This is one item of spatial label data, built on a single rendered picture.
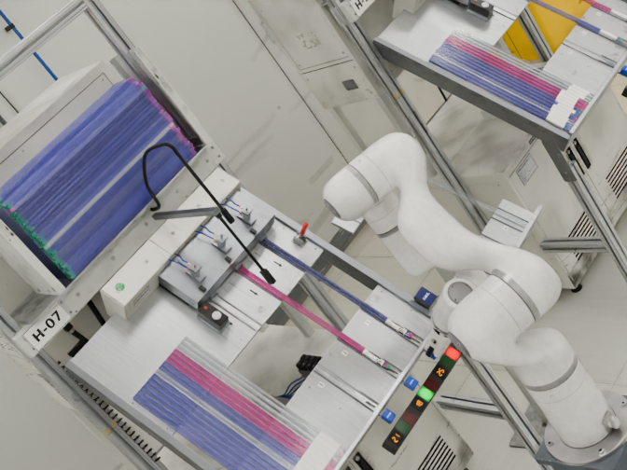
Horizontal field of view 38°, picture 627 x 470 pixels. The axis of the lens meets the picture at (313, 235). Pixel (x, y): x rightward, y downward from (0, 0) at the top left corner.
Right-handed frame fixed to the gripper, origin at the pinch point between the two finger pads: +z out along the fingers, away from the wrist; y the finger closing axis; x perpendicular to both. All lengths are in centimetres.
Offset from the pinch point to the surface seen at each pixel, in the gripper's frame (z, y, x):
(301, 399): 2.7, -31.3, 20.3
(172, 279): -3, -27, 66
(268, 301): 2.7, -14.2, 43.4
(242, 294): 3, -17, 50
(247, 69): 124, 132, 159
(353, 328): 2.7, -7.1, 20.7
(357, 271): 2.8, 8.0, 29.2
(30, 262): -18, -49, 90
